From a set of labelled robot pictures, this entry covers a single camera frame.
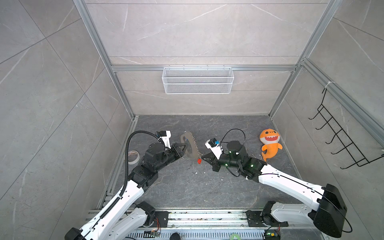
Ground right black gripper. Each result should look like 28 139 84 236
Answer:
201 151 242 172

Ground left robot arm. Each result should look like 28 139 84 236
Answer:
65 143 191 240

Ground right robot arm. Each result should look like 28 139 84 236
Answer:
201 138 348 238

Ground masking tape roll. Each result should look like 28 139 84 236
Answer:
128 151 140 165

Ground orange shark plush toy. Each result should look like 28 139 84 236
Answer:
260 129 283 162

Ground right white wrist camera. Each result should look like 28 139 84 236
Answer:
205 138 223 160

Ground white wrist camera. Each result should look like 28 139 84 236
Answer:
156 131 171 149
205 138 223 160

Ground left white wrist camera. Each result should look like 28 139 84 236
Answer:
156 131 171 149

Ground aluminium mounting rail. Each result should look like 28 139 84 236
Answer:
86 208 328 240

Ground white wire mesh basket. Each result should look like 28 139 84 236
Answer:
162 67 235 95

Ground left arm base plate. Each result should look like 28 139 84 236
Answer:
143 211 170 228

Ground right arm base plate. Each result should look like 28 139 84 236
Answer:
245 210 289 227

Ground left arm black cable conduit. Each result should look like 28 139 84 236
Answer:
98 130 161 220

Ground black wire hook rack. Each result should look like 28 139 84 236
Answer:
309 88 384 170

